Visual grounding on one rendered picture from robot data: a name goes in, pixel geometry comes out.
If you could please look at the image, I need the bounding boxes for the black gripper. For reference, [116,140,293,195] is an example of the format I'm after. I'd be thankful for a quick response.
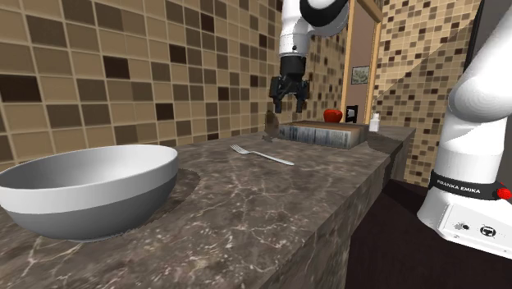
[268,55,311,115]

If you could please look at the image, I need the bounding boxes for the brown mottled figure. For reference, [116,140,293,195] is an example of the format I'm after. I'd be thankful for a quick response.
[262,110,281,143]

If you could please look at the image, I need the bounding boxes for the grey wooden block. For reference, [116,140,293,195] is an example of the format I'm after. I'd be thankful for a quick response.
[278,119,368,150]

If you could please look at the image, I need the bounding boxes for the red apple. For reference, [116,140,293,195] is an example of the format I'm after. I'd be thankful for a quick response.
[322,108,344,123]

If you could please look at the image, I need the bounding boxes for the silver fork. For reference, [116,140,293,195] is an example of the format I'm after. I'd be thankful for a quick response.
[229,144,295,167]

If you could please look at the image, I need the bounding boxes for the white and grey bowl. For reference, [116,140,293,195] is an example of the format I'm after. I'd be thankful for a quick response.
[0,144,180,243]

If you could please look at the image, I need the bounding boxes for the wooden door frame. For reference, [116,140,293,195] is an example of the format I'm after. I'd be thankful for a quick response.
[339,0,384,126]

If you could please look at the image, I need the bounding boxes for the framed wall picture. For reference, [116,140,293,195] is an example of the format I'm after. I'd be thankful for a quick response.
[350,65,371,85]

